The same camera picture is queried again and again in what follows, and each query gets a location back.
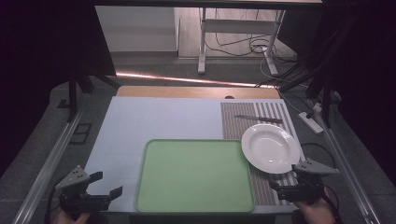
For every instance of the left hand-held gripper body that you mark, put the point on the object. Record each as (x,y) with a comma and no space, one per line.
(76,180)

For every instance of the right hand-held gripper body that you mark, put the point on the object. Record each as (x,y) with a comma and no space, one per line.
(311,169)

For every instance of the person's right hand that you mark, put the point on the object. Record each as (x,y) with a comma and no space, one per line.
(317,213)

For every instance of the person's left hand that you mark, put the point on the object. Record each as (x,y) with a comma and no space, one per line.
(70,219)

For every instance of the white deep plate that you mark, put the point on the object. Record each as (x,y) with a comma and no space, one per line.
(269,148)

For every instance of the white power strip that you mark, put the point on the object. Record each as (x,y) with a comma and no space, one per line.
(310,122)

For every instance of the black metal stand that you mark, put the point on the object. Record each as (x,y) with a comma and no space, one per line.
(325,102)
(73,93)

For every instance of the striped woven placemat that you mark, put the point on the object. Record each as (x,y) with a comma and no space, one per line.
(236,121)

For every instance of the green plastic tray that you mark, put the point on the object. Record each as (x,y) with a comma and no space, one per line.
(194,175)

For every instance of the light blue table board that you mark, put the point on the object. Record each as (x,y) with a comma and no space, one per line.
(155,118)

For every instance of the dark curtain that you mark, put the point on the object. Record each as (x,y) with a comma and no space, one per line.
(37,46)
(364,77)

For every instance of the wooden table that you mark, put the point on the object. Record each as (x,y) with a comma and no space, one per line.
(186,92)

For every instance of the aluminium rail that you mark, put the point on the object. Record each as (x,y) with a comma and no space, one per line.
(46,169)
(345,165)

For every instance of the black floor bracket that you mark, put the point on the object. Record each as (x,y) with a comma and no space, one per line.
(81,133)

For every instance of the white metal desk frame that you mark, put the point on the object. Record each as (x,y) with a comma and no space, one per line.
(236,26)

